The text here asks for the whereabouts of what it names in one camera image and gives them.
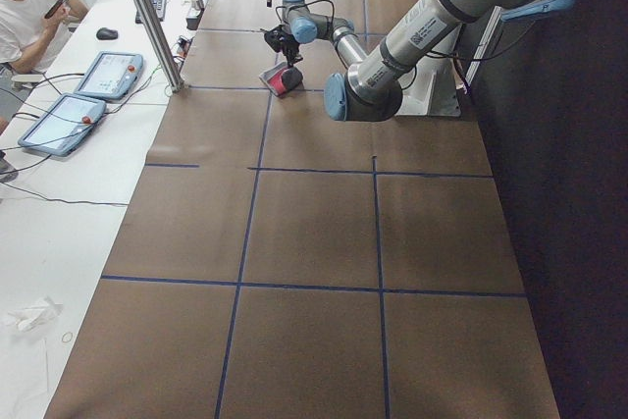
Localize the pink and grey towel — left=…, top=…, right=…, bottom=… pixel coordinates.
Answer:
left=259, top=62, right=303, bottom=97

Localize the black tray on table edge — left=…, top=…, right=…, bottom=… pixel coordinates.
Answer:
left=185, top=0, right=209, bottom=30

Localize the black computer mouse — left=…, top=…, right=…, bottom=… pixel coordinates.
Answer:
left=96, top=27, right=119, bottom=41

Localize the far blue teach pendant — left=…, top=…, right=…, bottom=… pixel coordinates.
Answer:
left=74, top=51, right=144, bottom=101

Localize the blue teach pendant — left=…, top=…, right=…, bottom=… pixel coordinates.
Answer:
left=74, top=51, right=144, bottom=101
left=18, top=93, right=107, bottom=157

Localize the seated person in white shirt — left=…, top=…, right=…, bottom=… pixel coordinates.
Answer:
left=1, top=0, right=88, bottom=74

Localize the near blue teach pendant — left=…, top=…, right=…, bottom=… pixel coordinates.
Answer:
left=18, top=93, right=107, bottom=157

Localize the crumpled white tissue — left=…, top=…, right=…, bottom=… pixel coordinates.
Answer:
left=1, top=296, right=64, bottom=333

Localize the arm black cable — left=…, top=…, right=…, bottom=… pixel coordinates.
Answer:
left=274, top=0, right=340, bottom=37

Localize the aluminium frame post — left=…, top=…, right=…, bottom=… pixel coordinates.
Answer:
left=133, top=0, right=183, bottom=93

